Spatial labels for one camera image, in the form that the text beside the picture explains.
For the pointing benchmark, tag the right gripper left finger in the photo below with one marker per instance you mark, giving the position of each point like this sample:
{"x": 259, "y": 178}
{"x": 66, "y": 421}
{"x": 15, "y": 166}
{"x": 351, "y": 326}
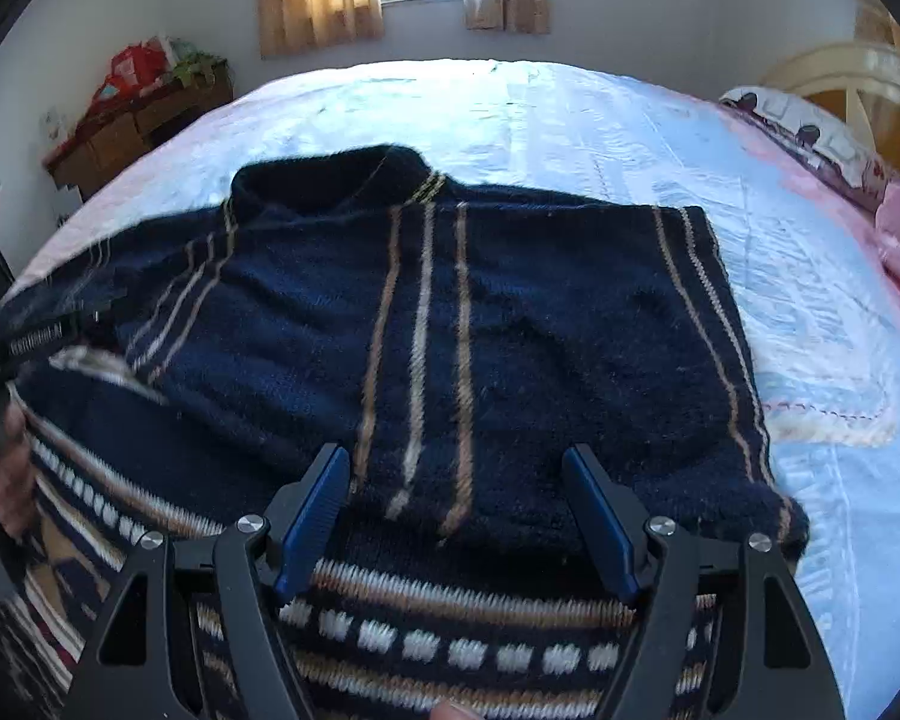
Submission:
{"x": 142, "y": 659}

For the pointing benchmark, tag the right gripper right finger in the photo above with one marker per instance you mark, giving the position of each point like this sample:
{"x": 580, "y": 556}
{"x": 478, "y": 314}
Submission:
{"x": 766, "y": 660}

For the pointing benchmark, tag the navy patterned knit sweater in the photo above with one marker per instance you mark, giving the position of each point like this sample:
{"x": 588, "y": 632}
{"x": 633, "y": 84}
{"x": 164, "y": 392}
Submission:
{"x": 456, "y": 340}

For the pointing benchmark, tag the person's left hand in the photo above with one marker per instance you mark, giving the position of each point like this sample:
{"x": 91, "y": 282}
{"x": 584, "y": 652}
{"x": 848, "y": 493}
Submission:
{"x": 17, "y": 477}

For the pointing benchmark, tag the brown wooden desk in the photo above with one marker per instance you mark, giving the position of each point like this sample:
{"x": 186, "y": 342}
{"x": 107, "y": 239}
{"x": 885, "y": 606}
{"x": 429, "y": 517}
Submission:
{"x": 103, "y": 145}

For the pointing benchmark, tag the red bag on desk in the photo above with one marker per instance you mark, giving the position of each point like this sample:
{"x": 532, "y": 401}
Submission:
{"x": 132, "y": 70}

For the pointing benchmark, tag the green cloth on desk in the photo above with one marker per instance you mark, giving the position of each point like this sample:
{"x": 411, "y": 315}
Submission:
{"x": 193, "y": 67}

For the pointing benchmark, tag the pastel printed bed sheet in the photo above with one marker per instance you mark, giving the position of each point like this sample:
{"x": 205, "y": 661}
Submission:
{"x": 821, "y": 318}

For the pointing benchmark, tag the patterned pillow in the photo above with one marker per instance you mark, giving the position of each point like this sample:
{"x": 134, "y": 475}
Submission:
{"x": 818, "y": 140}

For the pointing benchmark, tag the cream wooden headboard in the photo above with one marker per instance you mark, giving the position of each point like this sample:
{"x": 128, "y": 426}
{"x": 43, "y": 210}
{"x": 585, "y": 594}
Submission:
{"x": 857, "y": 82}

